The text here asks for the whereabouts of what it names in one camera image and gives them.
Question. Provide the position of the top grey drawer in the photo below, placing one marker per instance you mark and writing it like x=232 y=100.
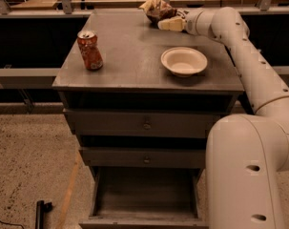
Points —
x=129 y=123

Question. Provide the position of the grey metal railing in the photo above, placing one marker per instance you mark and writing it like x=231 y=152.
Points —
x=29 y=13

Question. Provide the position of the orange soda can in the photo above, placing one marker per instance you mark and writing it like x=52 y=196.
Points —
x=87 y=44

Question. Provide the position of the black floor post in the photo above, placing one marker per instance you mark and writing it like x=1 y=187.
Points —
x=42 y=208

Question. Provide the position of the open bottom grey drawer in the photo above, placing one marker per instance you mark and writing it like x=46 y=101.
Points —
x=145 y=198

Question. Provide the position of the white paper bowl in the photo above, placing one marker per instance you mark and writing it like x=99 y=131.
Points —
x=183 y=61

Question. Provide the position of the brown chip bag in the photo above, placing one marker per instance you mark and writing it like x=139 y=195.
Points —
x=157 y=10

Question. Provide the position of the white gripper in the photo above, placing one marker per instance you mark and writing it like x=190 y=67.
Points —
x=193 y=24

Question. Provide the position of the grey drawer cabinet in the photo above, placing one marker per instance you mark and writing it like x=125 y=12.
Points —
x=134 y=79

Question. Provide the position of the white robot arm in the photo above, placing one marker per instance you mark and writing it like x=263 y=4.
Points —
x=243 y=152

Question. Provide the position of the middle grey drawer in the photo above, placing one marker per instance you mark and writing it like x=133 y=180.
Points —
x=143 y=157

